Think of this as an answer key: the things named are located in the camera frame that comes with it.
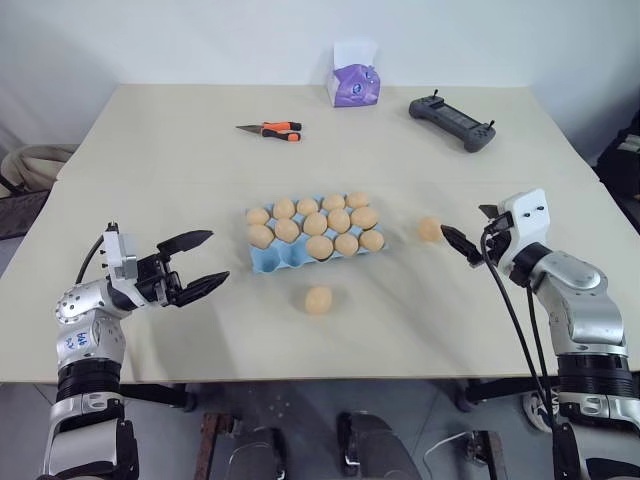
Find blue egg carton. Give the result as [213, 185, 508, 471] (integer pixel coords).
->
[244, 196, 387, 276]

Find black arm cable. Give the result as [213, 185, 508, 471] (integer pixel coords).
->
[480, 225, 557, 432]
[76, 234, 107, 287]
[523, 279, 557, 416]

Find black equipment case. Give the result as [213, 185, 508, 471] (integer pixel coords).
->
[596, 121, 640, 202]

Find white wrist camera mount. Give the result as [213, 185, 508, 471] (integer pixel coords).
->
[101, 221, 139, 292]
[493, 188, 552, 275]

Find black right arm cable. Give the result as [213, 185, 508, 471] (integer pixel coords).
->
[480, 225, 557, 432]
[523, 279, 557, 416]

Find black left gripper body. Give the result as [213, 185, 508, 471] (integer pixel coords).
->
[133, 251, 185, 308]

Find purple white tissue box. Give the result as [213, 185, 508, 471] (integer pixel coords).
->
[326, 40, 382, 108]

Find white sneaker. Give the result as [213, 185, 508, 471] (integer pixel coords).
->
[521, 389, 557, 432]

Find black table leg with caster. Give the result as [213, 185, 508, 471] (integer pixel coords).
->
[452, 378, 551, 413]
[118, 381, 197, 413]

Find beige fabric basket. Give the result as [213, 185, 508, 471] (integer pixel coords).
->
[0, 143, 77, 242]

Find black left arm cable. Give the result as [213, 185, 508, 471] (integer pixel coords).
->
[76, 234, 107, 287]

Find orange black pliers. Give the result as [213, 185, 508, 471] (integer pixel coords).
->
[235, 120, 305, 144]

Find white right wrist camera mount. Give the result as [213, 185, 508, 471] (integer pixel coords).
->
[493, 188, 552, 275]

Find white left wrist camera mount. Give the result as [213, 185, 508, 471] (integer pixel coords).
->
[101, 221, 139, 292]

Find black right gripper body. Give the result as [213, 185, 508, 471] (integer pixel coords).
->
[481, 211, 515, 262]

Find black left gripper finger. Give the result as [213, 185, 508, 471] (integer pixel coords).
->
[175, 270, 232, 307]
[156, 229, 215, 257]

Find grey handheld remote controller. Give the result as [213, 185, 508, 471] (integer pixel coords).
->
[408, 88, 498, 153]

